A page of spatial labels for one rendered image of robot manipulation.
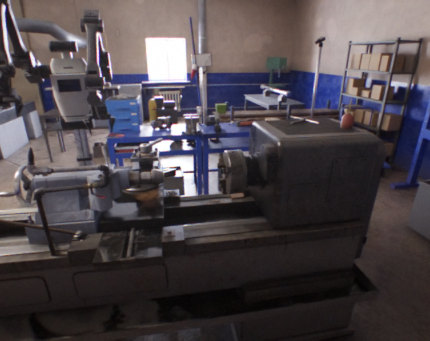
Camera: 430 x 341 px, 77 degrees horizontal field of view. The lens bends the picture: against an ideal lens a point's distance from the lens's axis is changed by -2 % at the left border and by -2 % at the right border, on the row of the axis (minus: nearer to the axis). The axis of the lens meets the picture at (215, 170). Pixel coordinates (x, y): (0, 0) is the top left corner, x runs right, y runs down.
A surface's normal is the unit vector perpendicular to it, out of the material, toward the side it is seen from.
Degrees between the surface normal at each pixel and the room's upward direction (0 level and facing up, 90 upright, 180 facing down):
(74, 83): 90
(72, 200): 70
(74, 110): 90
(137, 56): 90
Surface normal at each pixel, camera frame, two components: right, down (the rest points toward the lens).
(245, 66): 0.17, 0.38
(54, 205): 0.15, -0.02
